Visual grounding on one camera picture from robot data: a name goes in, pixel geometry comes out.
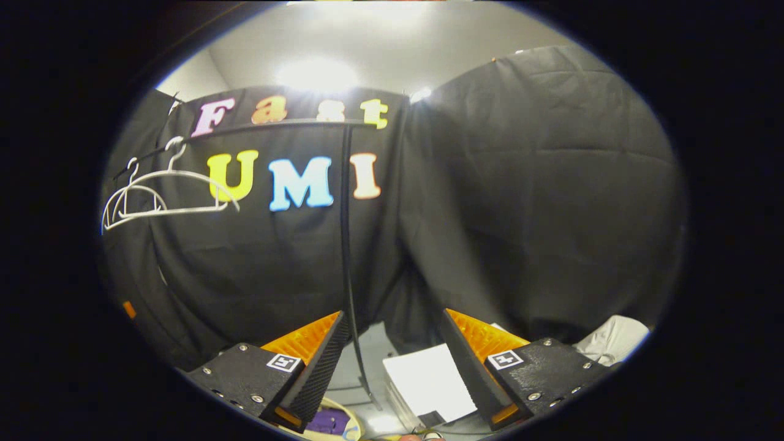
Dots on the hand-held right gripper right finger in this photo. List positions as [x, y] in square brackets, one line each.
[468, 367]

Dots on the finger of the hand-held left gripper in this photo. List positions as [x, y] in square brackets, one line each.
[129, 310]

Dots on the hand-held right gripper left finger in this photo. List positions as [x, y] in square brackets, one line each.
[321, 361]

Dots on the purple knit cardigan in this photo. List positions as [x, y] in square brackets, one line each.
[327, 422]

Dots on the cream laundry hamper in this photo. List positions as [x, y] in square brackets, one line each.
[353, 422]

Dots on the black clothes rack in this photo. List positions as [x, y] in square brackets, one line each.
[345, 245]

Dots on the white plastic hanger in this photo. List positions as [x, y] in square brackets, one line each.
[176, 158]
[132, 174]

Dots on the white paper sheet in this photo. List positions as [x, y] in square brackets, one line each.
[425, 380]

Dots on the light grey cloth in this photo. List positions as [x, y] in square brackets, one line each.
[612, 340]

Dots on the black backdrop cloth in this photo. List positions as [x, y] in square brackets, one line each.
[539, 214]

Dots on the large ceiling light panel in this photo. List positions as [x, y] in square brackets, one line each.
[361, 5]

